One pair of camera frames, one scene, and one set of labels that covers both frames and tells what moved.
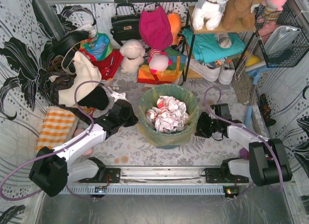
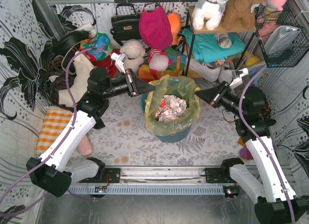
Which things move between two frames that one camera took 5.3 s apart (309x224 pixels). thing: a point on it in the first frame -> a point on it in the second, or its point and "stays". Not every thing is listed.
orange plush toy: [175, 21] stays
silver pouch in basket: [279, 37] stays
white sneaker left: [208, 74] stays
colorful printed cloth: [99, 47] stays
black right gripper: [205, 123] -> [217, 95]
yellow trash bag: [148, 98] -> [183, 88]
